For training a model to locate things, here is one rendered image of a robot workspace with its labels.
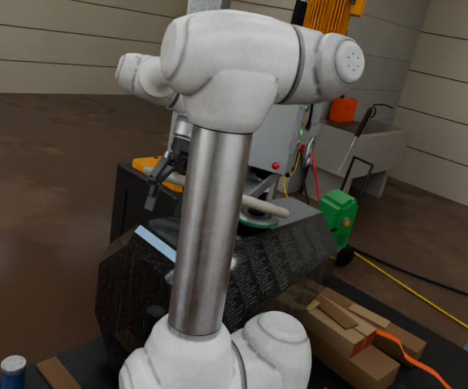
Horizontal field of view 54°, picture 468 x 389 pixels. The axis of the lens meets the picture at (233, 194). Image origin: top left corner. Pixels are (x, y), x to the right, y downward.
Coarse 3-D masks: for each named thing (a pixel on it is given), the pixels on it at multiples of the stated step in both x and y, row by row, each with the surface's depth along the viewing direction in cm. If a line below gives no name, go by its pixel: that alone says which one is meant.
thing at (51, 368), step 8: (48, 360) 222; (56, 360) 223; (40, 368) 217; (48, 368) 218; (56, 368) 219; (64, 368) 220; (48, 376) 214; (56, 376) 215; (64, 376) 216; (56, 384) 210; (64, 384) 211; (72, 384) 212
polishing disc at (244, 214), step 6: (246, 210) 220; (240, 216) 212; (246, 216) 213; (252, 216) 214; (264, 216) 217; (270, 216) 218; (276, 216) 220; (252, 222) 210; (258, 222) 210; (264, 222) 210; (270, 222) 212
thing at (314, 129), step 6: (312, 108) 206; (312, 114) 230; (306, 120) 218; (312, 120) 237; (306, 126) 219; (312, 126) 242; (318, 126) 266; (306, 132) 228; (312, 132) 249; (306, 138) 234; (300, 144) 221
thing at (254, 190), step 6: (252, 168) 208; (294, 168) 227; (246, 174) 201; (252, 174) 211; (276, 174) 207; (246, 180) 200; (252, 180) 202; (264, 180) 191; (270, 180) 197; (276, 180) 210; (246, 186) 192; (252, 186) 194; (258, 186) 181; (264, 186) 190; (246, 192) 185; (252, 192) 173; (258, 192) 182
